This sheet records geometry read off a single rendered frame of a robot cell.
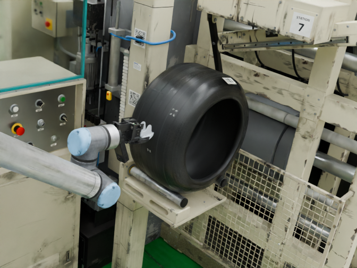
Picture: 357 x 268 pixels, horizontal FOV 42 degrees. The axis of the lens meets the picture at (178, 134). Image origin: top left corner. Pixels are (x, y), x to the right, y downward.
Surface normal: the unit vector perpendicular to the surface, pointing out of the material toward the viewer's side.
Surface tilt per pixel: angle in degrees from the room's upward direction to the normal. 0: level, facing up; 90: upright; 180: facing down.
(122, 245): 90
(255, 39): 90
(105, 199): 94
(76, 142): 78
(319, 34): 90
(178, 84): 32
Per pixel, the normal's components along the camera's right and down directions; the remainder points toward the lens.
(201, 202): 0.13, -0.90
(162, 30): 0.72, 0.38
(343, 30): -0.68, 0.23
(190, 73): -0.04, -0.82
